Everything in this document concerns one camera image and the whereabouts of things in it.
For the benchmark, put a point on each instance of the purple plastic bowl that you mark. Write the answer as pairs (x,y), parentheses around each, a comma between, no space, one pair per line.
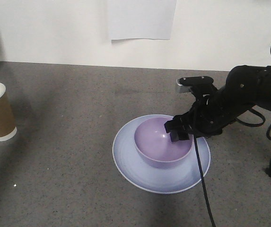
(155,147)

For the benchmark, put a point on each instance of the light blue plastic plate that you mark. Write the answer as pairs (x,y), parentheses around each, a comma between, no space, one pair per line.
(156,180)

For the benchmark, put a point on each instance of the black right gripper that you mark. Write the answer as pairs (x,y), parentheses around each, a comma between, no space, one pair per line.
(208,115)

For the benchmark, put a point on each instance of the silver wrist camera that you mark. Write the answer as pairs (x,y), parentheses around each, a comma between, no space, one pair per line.
(202,84)

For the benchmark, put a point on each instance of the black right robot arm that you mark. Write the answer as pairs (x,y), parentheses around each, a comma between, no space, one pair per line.
(249,86)

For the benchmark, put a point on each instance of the white paper sheet on wall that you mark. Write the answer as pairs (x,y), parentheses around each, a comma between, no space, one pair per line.
(140,19)

